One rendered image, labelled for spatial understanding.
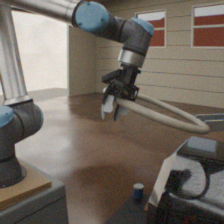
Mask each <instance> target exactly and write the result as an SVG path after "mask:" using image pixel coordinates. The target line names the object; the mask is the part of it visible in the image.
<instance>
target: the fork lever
mask: <svg viewBox="0 0 224 224"><path fill-rule="evenodd" d="M195 117H196V118H198V119H199V120H202V121H203V122H204V124H207V125H208V126H209V127H210V130H209V131H210V132H214V131H224V113H223V114H201V115H195Z"/></svg>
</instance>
